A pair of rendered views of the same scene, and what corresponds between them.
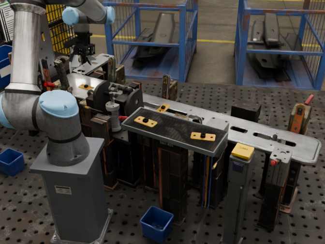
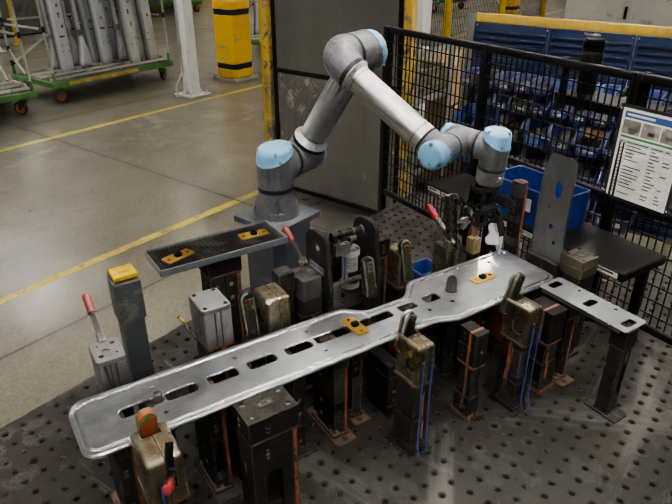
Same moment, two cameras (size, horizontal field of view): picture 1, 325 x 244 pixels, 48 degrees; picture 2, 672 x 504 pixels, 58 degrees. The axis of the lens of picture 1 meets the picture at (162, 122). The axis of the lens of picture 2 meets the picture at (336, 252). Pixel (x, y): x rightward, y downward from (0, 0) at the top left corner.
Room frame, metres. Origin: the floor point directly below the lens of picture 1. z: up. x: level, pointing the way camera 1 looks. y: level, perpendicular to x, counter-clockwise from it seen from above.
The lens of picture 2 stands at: (2.07, -1.22, 1.92)
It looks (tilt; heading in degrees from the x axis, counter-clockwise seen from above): 27 degrees down; 117
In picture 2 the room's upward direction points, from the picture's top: straight up
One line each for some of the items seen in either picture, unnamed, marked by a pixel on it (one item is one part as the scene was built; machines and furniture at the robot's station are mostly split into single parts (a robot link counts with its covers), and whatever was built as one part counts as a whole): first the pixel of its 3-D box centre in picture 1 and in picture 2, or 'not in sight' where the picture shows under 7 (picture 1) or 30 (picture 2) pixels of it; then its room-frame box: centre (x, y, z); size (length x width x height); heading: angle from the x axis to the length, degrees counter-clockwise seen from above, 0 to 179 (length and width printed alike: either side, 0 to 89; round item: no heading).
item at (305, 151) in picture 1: (168, 109); (350, 331); (1.50, -0.03, 1.00); 1.38 x 0.22 x 0.02; 60
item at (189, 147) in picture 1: (173, 129); (217, 246); (1.09, -0.04, 1.16); 0.37 x 0.14 x 0.02; 60
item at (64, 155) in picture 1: (66, 141); (276, 198); (1.05, 0.34, 1.15); 0.15 x 0.15 x 0.10
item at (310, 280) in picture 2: (148, 151); (307, 328); (1.31, 0.06, 0.89); 0.13 x 0.11 x 0.38; 150
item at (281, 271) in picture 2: (158, 156); (285, 329); (1.26, 0.02, 0.90); 0.05 x 0.05 x 0.40; 60
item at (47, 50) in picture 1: (44, 47); (553, 208); (1.87, 0.62, 1.17); 0.12 x 0.01 x 0.34; 150
